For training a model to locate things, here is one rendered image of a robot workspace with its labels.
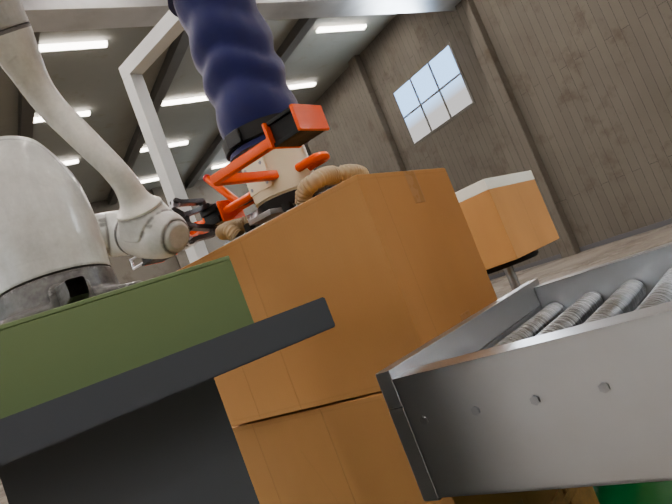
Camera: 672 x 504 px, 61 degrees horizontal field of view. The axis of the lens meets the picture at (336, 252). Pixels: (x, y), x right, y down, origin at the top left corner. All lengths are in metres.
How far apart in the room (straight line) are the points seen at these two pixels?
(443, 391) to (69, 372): 0.50
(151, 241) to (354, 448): 0.60
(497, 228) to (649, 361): 2.03
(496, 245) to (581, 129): 7.69
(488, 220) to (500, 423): 1.97
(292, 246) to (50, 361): 0.59
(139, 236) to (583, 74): 9.40
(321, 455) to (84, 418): 0.77
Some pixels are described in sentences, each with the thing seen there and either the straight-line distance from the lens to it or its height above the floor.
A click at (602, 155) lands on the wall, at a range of 10.22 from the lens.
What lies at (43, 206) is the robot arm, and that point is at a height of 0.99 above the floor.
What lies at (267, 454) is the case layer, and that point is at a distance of 1.42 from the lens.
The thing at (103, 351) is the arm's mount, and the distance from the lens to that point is 0.72.
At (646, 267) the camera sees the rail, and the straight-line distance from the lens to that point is 1.39.
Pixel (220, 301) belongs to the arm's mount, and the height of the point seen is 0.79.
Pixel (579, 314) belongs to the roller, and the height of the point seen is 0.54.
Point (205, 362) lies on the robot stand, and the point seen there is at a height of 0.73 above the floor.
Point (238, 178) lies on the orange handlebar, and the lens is 1.28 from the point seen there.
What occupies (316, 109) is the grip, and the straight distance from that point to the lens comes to 1.08.
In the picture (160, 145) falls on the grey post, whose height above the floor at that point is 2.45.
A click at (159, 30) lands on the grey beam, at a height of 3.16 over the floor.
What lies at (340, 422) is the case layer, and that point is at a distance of 1.22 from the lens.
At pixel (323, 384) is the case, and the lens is 1.20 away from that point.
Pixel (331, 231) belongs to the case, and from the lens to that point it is 1.10.
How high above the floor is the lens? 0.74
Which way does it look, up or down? 5 degrees up
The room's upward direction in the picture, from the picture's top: 21 degrees counter-clockwise
